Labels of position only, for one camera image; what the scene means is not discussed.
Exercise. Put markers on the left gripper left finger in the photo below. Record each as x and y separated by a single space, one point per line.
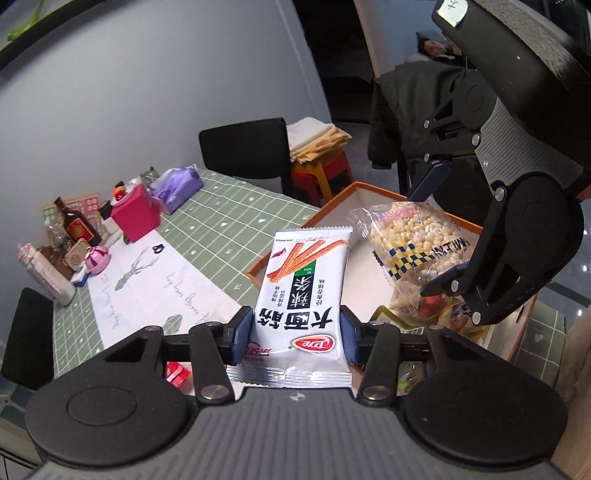
213 346

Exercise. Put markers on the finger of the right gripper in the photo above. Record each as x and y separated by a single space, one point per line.
449 283
426 184

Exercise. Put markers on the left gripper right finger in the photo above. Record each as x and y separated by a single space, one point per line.
374 353

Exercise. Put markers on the red spicy strip packet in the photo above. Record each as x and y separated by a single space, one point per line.
176 374

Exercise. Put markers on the checkered puffed corn bag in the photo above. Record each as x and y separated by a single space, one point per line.
414 242

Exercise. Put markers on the white spicy stick packet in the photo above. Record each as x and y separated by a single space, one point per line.
296 338

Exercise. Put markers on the dried fruit mix bag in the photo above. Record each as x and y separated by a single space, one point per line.
450 312

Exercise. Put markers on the dark green snack packet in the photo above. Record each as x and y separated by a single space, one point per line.
383 315

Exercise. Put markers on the green raisin bag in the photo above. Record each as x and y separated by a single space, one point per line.
411 373

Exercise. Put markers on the white table runner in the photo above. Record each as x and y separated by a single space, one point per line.
139 288

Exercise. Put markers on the red orange stool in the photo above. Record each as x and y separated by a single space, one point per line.
322 179

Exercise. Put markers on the folded cloth stack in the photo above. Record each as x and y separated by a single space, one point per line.
309 138

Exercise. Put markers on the pink round container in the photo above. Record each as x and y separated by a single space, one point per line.
97 259

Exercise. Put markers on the blue white small box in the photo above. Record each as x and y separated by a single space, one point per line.
80 277

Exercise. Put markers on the magenta box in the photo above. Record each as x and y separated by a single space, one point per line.
136 214

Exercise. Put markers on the white charger box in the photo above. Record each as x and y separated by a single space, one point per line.
108 223

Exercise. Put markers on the beige speaker box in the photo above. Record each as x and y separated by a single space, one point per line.
75 256

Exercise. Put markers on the purple tissue pack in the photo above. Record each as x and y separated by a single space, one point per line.
175 186

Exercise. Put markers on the white thermos bottle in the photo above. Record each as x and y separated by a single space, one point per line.
42 270

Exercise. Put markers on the black chair far end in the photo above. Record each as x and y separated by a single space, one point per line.
255 151

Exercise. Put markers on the dark liquor bottle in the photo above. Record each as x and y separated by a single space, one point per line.
76 225

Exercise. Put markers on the black chair left side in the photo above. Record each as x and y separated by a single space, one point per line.
28 359

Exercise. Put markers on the dotted card board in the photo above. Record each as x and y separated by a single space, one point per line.
88 205

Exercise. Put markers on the clear plastic bottle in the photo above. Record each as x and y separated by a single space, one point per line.
57 236

